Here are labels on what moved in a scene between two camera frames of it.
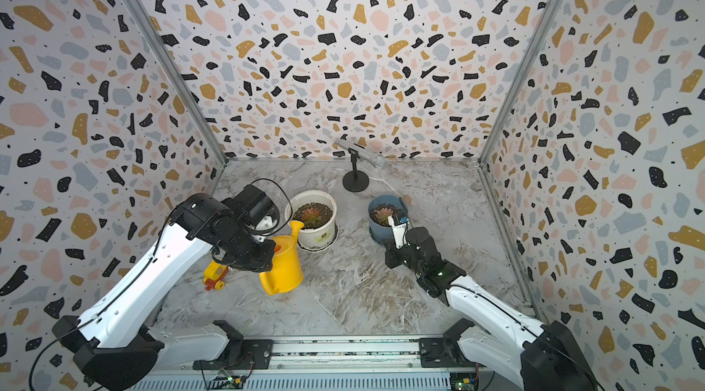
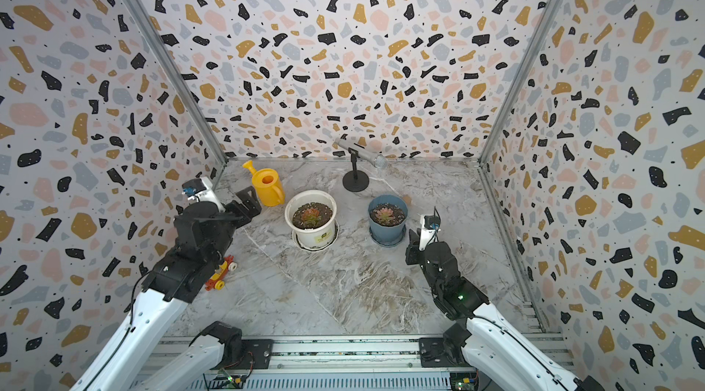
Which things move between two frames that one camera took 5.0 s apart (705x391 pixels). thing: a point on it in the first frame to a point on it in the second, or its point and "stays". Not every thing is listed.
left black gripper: (263, 265) to (252, 206)
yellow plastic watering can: (286, 272) to (267, 184)
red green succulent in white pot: (311, 217) stays
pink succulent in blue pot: (383, 214) stays
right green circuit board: (464, 381) stays
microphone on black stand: (355, 181) stays
